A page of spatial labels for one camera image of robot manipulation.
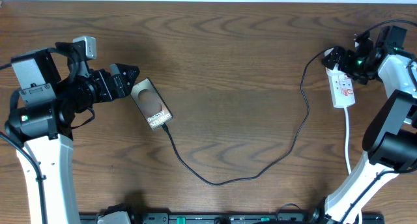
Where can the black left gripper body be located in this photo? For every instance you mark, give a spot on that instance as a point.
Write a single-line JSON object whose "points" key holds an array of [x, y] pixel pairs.
{"points": [[100, 88]]}

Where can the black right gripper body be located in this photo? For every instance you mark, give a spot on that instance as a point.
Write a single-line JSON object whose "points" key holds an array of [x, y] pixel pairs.
{"points": [[361, 71]]}

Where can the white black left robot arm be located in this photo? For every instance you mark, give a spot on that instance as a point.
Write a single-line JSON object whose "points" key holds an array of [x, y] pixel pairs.
{"points": [[56, 84]]}

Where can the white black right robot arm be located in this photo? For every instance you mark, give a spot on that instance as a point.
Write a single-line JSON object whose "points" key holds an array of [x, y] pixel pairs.
{"points": [[388, 149]]}

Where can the white power strip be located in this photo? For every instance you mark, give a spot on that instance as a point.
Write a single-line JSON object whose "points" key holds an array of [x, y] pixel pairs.
{"points": [[341, 89]]}

